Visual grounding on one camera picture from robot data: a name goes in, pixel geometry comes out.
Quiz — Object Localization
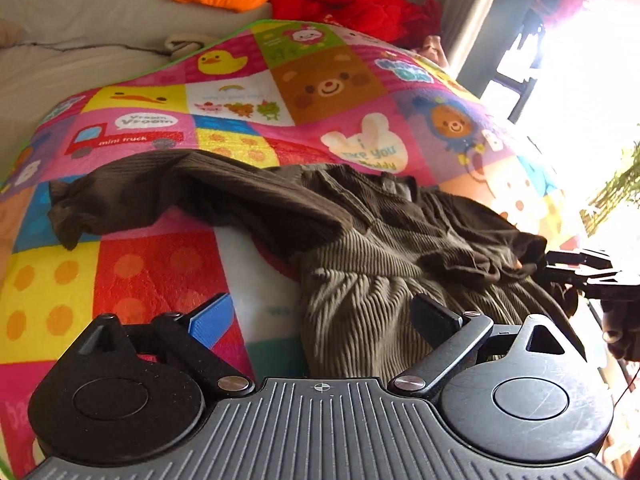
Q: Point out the colourful cartoon play mat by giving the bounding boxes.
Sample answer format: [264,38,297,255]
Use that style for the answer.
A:
[1,21,584,478]

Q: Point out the brown corduroy garment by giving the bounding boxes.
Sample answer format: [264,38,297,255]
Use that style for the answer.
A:
[48,150,577,380]

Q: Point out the beige sofa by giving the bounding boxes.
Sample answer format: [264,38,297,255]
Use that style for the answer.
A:
[1,0,456,197]

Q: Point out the red padded jacket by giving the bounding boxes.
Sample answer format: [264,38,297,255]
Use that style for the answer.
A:
[270,0,442,49]

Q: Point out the pink small cloth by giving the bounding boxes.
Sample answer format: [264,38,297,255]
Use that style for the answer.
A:
[416,35,449,68]

